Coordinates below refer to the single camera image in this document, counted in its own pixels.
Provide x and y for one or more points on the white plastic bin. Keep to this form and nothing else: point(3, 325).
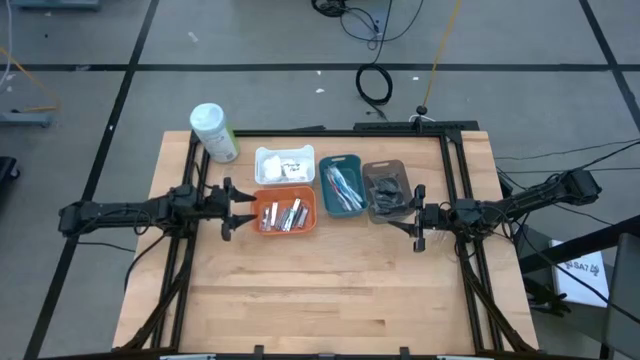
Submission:
point(285, 151)

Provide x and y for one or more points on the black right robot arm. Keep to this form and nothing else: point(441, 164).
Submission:
point(575, 189)

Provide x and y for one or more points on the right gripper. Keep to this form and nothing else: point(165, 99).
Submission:
point(421, 220)

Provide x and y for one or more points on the black metal bar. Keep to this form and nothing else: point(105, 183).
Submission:
point(575, 247)

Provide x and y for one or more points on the blue grey floor base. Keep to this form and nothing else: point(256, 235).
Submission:
point(25, 120)

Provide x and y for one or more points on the white printed box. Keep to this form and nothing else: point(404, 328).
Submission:
point(580, 280)

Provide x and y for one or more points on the blue white toothbrush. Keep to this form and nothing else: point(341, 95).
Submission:
point(345, 199)
point(350, 187)

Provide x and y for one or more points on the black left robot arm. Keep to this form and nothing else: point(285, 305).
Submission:
point(125, 210)

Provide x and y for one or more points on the teal white toothbrush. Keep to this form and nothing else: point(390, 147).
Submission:
point(337, 192)

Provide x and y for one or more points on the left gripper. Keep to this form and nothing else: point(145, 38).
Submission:
point(215, 202)

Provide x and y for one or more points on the orange plastic bin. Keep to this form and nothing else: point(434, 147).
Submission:
point(285, 192)

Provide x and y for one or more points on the clear plastic wrapper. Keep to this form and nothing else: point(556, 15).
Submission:
point(440, 240)

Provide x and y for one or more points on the black plastic comb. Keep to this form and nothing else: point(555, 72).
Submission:
point(390, 197)
point(392, 209)
point(386, 184)

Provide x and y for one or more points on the white green wipes canister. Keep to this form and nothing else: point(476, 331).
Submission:
point(215, 135)

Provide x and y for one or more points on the teal plastic bin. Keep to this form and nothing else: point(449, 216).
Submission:
point(340, 159)

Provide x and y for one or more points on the grey translucent plastic bin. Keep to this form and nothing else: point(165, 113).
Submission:
point(385, 165)

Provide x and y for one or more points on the black aluminium table frame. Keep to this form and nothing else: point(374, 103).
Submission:
point(325, 133)

